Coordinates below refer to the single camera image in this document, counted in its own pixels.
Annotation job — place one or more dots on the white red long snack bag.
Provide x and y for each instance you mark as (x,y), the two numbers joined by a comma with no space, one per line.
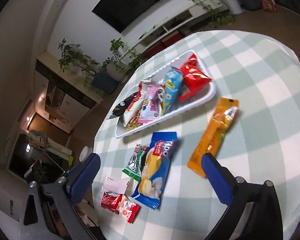
(137,102)

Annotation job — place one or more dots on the pale pink packet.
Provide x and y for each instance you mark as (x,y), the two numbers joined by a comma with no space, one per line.
(117,186)

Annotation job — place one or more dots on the orange snack stick packet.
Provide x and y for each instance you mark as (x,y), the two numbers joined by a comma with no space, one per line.
(214,134)

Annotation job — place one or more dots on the trailing vine plant right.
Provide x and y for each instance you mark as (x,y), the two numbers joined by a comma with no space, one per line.
(219,12)

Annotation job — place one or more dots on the red paper bag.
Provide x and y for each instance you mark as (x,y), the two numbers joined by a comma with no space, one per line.
(268,5)

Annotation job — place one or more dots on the green red snack packet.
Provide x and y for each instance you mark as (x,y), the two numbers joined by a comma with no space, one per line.
(134,168)

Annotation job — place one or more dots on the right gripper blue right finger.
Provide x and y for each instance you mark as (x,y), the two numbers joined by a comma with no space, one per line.
(220,178)

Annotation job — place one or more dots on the green checkered tablecloth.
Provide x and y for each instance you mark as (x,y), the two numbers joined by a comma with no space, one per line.
(263,142)

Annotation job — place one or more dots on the white plastic tray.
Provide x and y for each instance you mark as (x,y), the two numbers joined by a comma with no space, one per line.
(202,97)

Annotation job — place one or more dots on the blue cake snack packet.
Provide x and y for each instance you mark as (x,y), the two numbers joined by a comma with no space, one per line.
(156,168)

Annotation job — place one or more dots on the black snack packet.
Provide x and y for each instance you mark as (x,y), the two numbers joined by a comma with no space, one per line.
(121,107)

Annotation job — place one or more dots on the pink pororo snack packet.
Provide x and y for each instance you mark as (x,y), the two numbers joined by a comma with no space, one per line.
(150,106)

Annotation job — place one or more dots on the red storage box left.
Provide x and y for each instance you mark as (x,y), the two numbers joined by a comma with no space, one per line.
(156,48)

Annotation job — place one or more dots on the tall plant dark pot left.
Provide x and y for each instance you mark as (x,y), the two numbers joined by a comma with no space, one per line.
(93,78)

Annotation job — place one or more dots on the red storage box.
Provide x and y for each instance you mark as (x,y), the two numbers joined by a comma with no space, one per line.
(156,48)
(171,38)

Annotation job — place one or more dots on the vine plant on stand left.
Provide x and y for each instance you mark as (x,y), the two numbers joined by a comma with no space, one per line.
(124,57)

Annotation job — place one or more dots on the white wall cabinet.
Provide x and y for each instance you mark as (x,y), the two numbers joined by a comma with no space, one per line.
(61,108)

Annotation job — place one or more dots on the red white lychee candy packet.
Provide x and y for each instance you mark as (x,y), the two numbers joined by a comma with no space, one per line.
(120,205)

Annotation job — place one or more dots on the wall mounted black television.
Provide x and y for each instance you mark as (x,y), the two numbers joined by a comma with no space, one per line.
(119,14)

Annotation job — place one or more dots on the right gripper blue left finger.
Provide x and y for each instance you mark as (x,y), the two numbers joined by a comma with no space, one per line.
(81,177)

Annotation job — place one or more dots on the white plastic bucket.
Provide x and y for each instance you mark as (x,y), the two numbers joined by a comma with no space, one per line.
(86,151)

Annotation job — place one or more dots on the white tv console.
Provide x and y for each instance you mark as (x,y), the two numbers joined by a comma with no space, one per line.
(168,25)

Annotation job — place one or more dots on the gold red candy packet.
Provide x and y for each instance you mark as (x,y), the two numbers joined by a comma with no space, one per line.
(134,122)

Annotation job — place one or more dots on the red storage box right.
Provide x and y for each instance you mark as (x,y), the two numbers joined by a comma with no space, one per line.
(171,38)

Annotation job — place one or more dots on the blue shutiao chips bag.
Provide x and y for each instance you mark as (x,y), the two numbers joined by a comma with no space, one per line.
(169,89)

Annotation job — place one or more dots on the plant in white pot left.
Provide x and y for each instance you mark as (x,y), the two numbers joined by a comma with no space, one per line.
(115,70)

